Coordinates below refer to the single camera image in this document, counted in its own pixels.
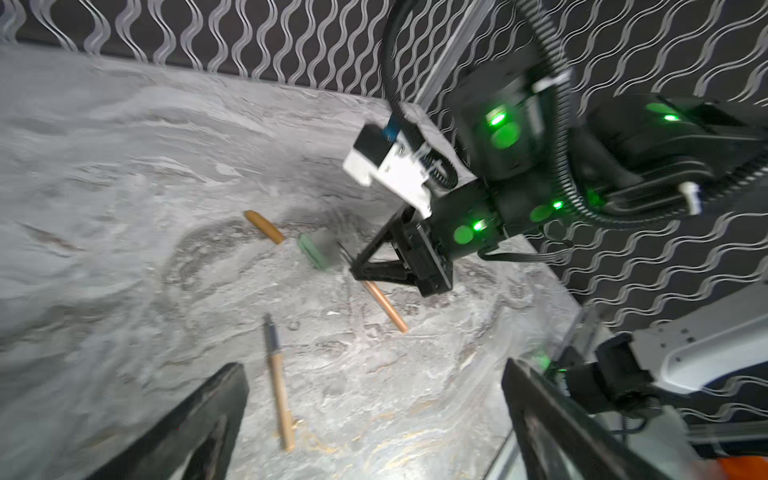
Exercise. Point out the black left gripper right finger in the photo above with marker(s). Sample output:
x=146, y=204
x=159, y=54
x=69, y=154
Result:
x=557, y=439

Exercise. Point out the orange bowl outside cell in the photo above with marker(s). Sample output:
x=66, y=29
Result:
x=744, y=467

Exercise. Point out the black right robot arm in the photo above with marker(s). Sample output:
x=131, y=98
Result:
x=632, y=160

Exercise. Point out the orange pen cap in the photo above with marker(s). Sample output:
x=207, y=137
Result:
x=264, y=226

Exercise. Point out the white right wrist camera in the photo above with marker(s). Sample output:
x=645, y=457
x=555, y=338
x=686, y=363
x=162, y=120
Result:
x=380, y=154

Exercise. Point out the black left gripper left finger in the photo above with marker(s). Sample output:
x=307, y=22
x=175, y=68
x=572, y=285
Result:
x=197, y=437

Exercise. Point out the light green pen cap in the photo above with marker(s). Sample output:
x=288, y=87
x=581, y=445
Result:
x=320, y=248

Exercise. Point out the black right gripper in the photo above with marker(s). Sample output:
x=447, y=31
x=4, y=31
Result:
x=421, y=253

